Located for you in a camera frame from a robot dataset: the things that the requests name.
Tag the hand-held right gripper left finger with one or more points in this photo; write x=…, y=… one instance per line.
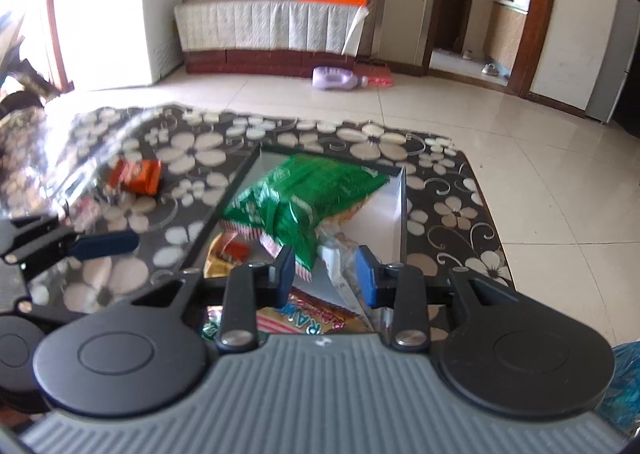
x=285, y=276

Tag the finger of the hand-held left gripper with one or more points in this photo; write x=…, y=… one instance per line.
x=105, y=244
x=50, y=312

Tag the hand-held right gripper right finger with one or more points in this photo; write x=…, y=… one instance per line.
x=365, y=279

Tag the black box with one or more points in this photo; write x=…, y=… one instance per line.
x=385, y=224

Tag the orange snack packet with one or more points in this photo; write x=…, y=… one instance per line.
x=137, y=176

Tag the green snack bag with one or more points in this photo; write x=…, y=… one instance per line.
x=300, y=194

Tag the clear wrapped snack packet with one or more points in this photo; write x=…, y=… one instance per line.
x=337, y=259

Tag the red yellow snack packet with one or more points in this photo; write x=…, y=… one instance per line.
x=320, y=319

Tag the small red snack packet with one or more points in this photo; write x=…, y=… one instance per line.
x=235, y=250

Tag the small pink packet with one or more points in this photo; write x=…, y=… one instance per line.
x=381, y=80

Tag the purple detergent bottle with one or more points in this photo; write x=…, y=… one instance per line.
x=335, y=78

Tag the dark red TV cabinet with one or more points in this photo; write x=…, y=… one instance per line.
x=250, y=62

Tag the white chest freezer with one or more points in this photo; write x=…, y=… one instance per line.
x=135, y=23

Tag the blue plastic bag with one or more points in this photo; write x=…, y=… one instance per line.
x=625, y=384

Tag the wooden kitchen cabinet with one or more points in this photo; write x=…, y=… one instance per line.
x=505, y=33

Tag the grey refrigerator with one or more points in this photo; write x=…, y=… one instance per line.
x=607, y=58

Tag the brown wooden arch frame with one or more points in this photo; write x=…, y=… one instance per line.
x=57, y=33

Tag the wooden door frame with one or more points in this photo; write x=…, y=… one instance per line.
x=540, y=33

